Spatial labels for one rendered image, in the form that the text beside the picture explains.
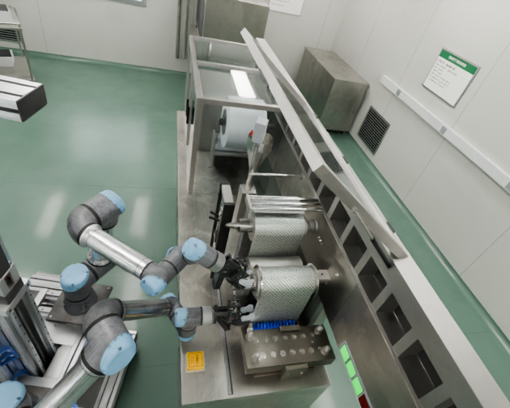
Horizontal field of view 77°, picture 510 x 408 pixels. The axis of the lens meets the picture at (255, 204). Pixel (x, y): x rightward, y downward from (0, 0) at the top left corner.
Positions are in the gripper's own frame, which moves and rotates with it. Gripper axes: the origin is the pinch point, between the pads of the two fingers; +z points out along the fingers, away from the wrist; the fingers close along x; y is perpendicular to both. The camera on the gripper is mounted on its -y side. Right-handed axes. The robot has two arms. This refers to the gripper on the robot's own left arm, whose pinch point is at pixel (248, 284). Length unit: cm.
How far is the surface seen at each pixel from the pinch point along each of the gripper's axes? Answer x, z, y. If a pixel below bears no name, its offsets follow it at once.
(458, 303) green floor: 51, 273, 63
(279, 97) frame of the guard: 18, -47, 55
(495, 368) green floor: -9, 265, 57
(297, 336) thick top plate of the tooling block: -12.9, 34.4, -1.6
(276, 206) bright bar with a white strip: 28.8, 0.3, 22.9
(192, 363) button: -15.5, 5.8, -39.3
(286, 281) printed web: -1.9, 9.1, 12.7
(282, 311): -4.6, 24.0, 0.0
